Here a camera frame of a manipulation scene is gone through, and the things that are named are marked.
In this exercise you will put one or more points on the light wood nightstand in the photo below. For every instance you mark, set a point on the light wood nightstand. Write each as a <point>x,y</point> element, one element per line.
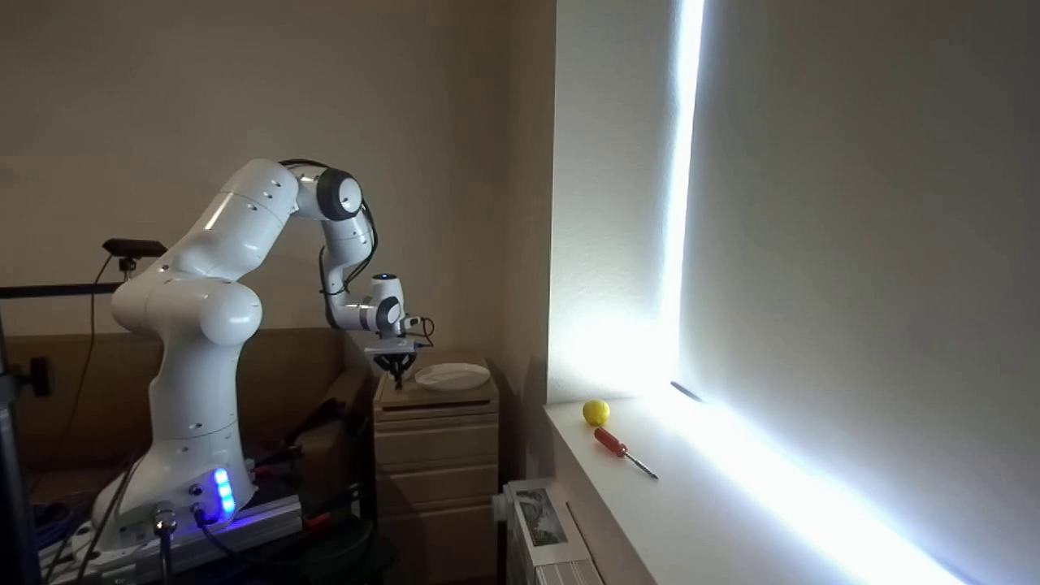
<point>438,475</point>

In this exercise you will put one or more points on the white wall radiator heater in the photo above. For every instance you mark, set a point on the white wall radiator heater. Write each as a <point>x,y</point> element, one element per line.
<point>544,543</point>

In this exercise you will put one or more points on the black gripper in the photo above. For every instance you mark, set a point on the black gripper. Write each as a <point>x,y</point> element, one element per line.
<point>399,358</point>

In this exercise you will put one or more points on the red screwdriver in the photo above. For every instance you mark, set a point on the red screwdriver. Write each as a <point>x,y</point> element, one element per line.
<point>620,448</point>

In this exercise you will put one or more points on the window roller blind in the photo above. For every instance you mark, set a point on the window roller blind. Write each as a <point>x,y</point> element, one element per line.
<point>864,256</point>

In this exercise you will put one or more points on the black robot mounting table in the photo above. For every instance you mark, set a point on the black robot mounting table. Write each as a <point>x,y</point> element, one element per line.
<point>268,543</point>

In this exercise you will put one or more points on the black camera on stand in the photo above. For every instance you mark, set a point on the black camera on stand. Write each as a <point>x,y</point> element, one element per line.
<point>132,251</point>

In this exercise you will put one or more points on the tan leather armchair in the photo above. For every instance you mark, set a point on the tan leather armchair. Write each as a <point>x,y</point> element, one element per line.
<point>300,391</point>

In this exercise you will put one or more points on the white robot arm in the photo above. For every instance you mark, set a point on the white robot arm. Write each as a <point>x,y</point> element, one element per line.
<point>196,306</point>

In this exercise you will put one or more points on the white round plate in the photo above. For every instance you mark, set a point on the white round plate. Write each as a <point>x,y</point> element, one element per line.
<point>454,378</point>

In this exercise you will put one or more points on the yellow ball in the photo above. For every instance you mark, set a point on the yellow ball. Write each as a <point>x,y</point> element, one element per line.
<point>597,415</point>

